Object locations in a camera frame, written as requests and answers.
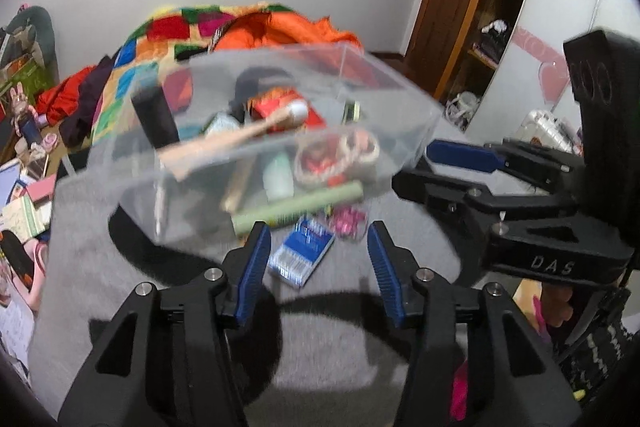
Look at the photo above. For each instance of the grey plush cushion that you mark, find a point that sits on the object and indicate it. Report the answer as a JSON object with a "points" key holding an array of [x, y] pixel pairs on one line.
{"points": [[37, 27]]}

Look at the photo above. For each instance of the pink book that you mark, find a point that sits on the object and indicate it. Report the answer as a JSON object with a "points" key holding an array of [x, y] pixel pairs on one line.
{"points": [[42, 187]]}

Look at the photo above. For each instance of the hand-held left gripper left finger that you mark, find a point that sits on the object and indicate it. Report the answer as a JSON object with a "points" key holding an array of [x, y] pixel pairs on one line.
{"points": [[252, 274]]}

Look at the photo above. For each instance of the clear plastic bag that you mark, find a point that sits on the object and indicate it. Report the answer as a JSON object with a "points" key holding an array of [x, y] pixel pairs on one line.
{"points": [[547, 132]]}

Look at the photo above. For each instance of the orange puffer jacket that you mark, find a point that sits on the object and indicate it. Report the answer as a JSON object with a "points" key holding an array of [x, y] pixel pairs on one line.
{"points": [[300, 32]]}

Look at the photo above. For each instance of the clear plastic box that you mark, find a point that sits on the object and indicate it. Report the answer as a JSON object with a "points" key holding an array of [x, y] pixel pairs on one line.
{"points": [[400, 107]]}

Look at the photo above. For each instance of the light green tube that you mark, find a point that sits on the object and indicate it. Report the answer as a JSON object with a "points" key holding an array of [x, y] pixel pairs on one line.
{"points": [[300, 204]]}

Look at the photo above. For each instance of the colourful patchwork quilt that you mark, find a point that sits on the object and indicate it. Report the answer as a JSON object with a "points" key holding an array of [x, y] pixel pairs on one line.
{"points": [[150, 32]]}

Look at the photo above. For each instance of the wooden stick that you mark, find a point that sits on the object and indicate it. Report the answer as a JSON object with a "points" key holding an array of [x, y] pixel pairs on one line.
{"points": [[239, 184]]}

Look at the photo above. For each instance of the grey blanket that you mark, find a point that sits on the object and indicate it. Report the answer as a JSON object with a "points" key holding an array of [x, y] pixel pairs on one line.
{"points": [[325, 347]]}

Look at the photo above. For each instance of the pale green small bottle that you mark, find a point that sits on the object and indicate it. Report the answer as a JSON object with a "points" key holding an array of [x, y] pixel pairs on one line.
{"points": [[278, 177]]}

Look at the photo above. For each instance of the wooden mallet with white head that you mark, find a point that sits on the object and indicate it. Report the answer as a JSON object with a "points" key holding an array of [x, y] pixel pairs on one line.
{"points": [[215, 147]]}

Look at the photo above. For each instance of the red gold printed packet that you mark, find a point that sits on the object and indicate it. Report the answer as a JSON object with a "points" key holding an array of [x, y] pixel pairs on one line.
{"points": [[280, 104]]}

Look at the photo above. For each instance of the pink bunny toy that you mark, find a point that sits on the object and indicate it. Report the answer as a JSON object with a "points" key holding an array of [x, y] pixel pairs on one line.
{"points": [[21, 102]]}

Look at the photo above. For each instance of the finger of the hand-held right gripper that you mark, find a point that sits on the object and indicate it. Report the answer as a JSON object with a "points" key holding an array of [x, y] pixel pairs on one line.
{"points": [[450, 194], [465, 154]]}

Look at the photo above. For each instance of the red cloth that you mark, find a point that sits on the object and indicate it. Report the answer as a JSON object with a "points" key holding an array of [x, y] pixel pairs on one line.
{"points": [[65, 94]]}

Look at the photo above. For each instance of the dark patterned cloth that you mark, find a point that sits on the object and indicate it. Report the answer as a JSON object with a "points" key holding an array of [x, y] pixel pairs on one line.
{"points": [[595, 357]]}

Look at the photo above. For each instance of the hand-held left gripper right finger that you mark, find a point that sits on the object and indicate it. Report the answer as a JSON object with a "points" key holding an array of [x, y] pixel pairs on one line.
{"points": [[385, 274]]}

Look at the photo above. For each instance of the white shoes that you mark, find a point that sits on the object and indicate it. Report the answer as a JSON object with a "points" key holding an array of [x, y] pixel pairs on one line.
{"points": [[462, 107]]}

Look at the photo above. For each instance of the dark green bottle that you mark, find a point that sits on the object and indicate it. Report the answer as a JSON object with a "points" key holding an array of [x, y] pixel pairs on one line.
{"points": [[155, 117]]}

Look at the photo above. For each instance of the dark purple cloth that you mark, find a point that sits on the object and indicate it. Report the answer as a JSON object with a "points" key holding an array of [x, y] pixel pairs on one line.
{"points": [[87, 107]]}

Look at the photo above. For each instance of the blue card box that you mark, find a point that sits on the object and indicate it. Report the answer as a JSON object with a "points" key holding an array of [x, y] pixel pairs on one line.
{"points": [[300, 252]]}

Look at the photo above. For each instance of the green cardboard box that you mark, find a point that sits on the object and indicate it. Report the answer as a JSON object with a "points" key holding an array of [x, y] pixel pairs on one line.
{"points": [[22, 77]]}

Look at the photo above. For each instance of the green and white box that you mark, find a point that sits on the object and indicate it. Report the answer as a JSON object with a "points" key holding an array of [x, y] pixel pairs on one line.
{"points": [[25, 214]]}

